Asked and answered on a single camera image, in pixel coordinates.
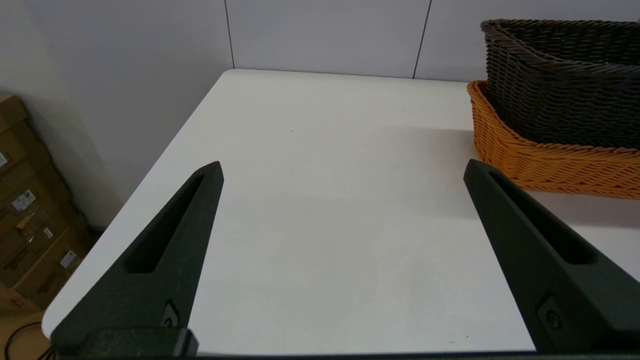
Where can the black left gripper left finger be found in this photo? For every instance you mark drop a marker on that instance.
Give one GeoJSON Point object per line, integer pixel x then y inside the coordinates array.
{"type": "Point", "coordinates": [160, 275]}

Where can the orange wicker basket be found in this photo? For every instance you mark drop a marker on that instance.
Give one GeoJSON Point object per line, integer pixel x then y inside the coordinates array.
{"type": "Point", "coordinates": [550, 167]}

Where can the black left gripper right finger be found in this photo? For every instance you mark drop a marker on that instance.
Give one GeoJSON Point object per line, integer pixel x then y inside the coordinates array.
{"type": "Point", "coordinates": [555, 270]}

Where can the crumpled brown cardboard box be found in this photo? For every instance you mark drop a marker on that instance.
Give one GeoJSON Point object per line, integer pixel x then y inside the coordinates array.
{"type": "Point", "coordinates": [15, 301]}

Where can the dark brown wicker basket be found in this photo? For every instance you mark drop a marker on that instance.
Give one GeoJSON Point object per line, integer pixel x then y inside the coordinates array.
{"type": "Point", "coordinates": [560, 100]}

